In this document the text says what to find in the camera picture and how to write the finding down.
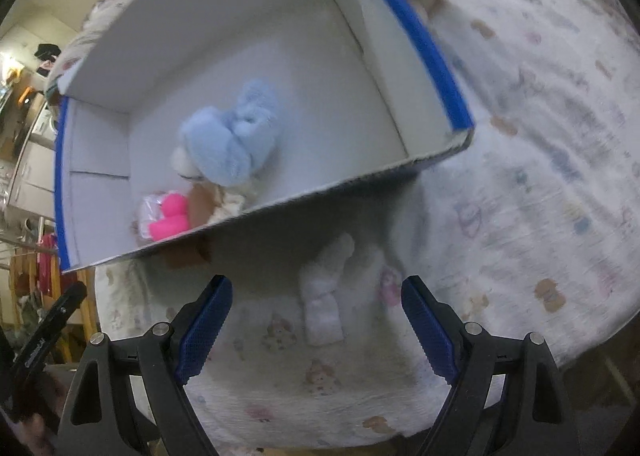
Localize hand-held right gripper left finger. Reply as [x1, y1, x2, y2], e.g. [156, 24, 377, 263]
[56, 274, 234, 456]

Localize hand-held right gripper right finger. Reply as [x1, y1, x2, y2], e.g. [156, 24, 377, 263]
[400, 275, 583, 456]

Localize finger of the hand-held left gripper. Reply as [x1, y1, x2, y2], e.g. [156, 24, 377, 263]
[10, 281, 89, 377]

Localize white sock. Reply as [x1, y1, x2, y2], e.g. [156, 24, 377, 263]
[299, 232, 357, 347]

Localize pink rubber duck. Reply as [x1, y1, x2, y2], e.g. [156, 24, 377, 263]
[149, 192, 191, 242]

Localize brown cloth piece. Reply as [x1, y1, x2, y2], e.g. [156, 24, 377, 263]
[187, 183, 217, 229]

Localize beige cloth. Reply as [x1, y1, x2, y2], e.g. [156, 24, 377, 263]
[207, 183, 261, 225]

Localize small clear plastic bag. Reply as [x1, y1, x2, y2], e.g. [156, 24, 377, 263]
[134, 192, 168, 241]

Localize light blue plush toy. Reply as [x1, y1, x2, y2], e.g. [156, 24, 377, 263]
[170, 78, 281, 187]

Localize blue cardboard box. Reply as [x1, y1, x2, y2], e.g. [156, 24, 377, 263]
[52, 0, 476, 273]

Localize yellow wooden chair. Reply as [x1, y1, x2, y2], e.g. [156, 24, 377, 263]
[10, 246, 99, 339]

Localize white kitchen cabinet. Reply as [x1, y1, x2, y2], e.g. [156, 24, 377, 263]
[4, 141, 57, 218]

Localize white washing machine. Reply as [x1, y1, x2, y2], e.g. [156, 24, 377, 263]
[29, 108, 59, 150]

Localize hanging clothes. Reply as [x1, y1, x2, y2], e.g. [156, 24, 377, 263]
[34, 42, 62, 78]

